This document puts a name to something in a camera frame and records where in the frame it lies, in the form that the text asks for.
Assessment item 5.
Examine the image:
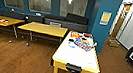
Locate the black air hockey striker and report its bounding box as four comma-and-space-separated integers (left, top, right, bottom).
68, 38, 75, 44

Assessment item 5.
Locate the orange game box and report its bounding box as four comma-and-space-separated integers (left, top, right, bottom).
69, 31, 82, 39

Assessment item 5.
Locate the blue-rimmed clear bowl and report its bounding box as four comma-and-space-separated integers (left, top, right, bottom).
67, 41, 78, 49

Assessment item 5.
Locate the red and black item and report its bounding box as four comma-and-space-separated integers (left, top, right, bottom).
82, 32, 94, 39

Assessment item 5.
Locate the yellow air hockey table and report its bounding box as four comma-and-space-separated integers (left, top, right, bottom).
49, 28, 107, 73

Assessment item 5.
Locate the brown cardboard box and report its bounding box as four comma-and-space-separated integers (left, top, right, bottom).
106, 36, 122, 49

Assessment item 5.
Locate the brown wooden door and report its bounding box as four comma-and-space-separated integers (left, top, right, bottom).
111, 1, 133, 42

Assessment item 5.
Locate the small orange container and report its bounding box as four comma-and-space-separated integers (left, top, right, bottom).
0, 18, 10, 26

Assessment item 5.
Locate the white wall outlet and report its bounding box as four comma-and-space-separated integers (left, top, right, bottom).
93, 41, 99, 48

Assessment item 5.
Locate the yellow wall sign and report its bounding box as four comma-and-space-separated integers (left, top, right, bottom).
98, 10, 113, 28

